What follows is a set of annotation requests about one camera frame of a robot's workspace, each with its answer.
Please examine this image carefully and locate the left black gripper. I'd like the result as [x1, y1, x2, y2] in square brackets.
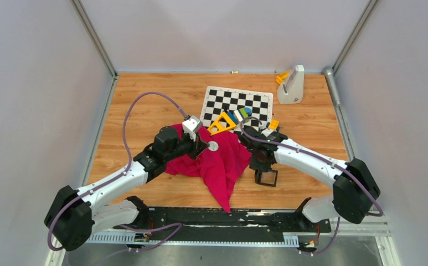
[164, 130, 209, 162]

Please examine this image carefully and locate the black frame box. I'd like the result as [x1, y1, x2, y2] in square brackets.
[254, 170, 278, 187]

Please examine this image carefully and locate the green round brooch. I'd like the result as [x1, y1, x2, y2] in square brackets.
[208, 141, 219, 151]

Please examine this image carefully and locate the magenta red garment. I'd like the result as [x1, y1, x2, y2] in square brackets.
[165, 127, 251, 213]

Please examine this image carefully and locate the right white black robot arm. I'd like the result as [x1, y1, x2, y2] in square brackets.
[240, 126, 380, 232]

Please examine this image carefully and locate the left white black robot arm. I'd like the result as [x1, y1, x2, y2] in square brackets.
[44, 124, 209, 251]

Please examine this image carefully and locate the yellow triangle block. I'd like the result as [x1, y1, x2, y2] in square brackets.
[208, 112, 236, 136]

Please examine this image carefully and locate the black white chessboard mat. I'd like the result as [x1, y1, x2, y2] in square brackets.
[200, 86, 274, 130]

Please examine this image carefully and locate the white metronome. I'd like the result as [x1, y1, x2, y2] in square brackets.
[277, 65, 305, 105]

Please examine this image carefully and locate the yellow toy behind metronome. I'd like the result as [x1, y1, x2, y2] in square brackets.
[275, 69, 291, 85]

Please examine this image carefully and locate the grey metal pipe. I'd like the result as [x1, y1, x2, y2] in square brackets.
[322, 66, 341, 110]

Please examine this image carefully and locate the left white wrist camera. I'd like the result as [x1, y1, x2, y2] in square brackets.
[182, 115, 203, 142]

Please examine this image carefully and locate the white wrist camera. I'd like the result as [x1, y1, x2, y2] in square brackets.
[182, 115, 203, 142]
[261, 128, 276, 137]

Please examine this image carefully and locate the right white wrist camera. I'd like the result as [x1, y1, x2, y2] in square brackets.
[261, 128, 276, 137]

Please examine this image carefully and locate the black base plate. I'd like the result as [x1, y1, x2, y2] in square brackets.
[130, 207, 331, 243]

